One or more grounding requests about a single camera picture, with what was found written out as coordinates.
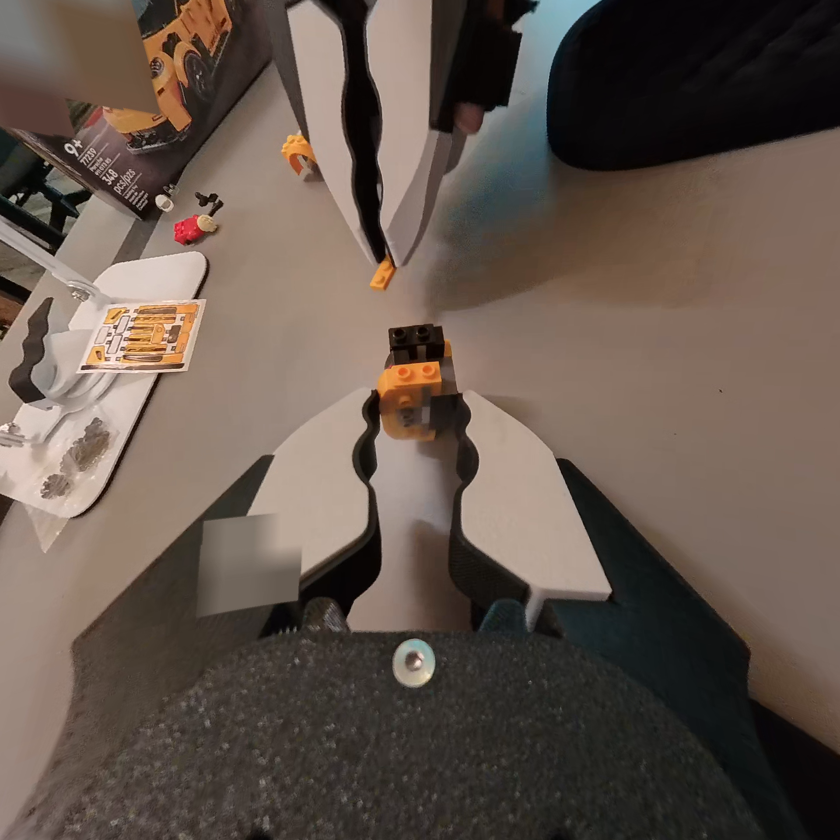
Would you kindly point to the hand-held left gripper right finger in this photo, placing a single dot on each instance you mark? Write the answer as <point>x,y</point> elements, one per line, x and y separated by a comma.
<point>525,518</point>

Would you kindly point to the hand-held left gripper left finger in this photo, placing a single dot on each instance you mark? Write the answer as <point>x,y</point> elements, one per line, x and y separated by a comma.
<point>321,485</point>

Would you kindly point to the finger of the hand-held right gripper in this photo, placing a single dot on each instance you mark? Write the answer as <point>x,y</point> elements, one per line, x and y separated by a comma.
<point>321,98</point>
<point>410,131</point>

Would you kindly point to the orange grey lego assembly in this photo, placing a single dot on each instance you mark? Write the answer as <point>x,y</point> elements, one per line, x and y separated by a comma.
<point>413,394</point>

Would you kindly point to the small orange lego piece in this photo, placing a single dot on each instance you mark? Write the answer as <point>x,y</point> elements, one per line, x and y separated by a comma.
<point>383,275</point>

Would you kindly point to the black orange lego chassis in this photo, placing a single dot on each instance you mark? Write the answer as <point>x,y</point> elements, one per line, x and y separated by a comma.
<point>296,152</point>

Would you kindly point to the lego set box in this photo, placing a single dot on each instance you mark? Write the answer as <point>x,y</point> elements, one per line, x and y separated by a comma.
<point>197,85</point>

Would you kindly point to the black lego wrench piece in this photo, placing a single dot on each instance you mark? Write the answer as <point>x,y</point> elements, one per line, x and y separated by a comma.
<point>216,205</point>

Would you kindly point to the cream lego piece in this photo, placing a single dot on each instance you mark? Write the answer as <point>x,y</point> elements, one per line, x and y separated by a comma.
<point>208,223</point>

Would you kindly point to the white round lego piece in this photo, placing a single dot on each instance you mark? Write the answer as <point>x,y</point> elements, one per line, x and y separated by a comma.
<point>165,202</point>

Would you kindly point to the red lego piece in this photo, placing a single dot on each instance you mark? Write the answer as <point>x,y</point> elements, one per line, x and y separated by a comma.
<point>187,229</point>

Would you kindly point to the lego sticker sheet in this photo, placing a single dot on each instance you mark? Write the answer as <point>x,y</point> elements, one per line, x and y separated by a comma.
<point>144,338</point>

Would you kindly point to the person's right hand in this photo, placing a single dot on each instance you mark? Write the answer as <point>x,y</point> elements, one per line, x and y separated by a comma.
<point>470,119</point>

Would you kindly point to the white book stand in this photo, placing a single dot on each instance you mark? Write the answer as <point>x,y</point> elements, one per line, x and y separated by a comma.
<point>164,275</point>

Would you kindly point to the plastic bag of black parts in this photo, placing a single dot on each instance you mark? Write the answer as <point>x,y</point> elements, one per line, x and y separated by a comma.
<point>79,453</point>

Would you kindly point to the black office chair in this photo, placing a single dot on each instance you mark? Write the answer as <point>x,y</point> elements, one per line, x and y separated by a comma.
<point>39,197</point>

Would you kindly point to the black oval pad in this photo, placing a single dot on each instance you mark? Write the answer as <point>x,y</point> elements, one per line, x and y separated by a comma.
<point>689,79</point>

